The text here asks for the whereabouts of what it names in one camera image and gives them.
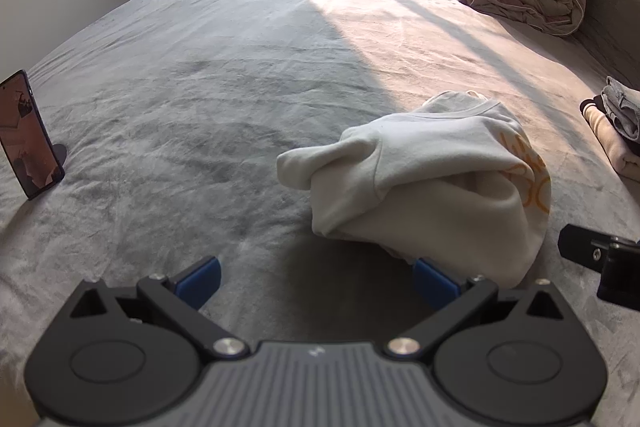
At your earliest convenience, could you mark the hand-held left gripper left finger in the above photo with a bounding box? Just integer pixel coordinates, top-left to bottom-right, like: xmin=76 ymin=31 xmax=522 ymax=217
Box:
xmin=69 ymin=256 xmax=251 ymax=363

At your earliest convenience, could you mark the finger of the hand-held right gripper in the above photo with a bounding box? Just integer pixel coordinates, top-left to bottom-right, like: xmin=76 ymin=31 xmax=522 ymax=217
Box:
xmin=558 ymin=223 xmax=621 ymax=265

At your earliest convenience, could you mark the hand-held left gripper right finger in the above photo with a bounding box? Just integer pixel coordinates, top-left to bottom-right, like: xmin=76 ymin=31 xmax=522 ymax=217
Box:
xmin=384 ymin=257 xmax=571 ymax=360

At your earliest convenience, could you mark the white printed sweatshirt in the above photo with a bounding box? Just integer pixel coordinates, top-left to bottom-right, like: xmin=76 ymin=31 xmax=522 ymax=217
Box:
xmin=276 ymin=90 xmax=552 ymax=289

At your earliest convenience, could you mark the folded beige garment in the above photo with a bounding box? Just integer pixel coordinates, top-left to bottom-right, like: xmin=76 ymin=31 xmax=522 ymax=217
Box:
xmin=582 ymin=104 xmax=640 ymax=182

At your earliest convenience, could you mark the folded black garment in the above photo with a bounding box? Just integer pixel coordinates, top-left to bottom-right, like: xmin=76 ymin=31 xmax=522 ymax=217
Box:
xmin=579 ymin=99 xmax=608 ymax=122

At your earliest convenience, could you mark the folded grey sweater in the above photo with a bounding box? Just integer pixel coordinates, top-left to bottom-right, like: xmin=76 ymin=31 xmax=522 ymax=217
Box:
xmin=601 ymin=76 xmax=640 ymax=140

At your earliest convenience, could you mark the grey bed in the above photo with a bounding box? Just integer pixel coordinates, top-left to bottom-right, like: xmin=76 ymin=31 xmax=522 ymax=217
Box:
xmin=0 ymin=0 xmax=640 ymax=427

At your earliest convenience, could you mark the black smartphone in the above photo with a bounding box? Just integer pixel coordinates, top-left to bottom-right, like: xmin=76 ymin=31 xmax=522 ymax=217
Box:
xmin=0 ymin=69 xmax=66 ymax=200

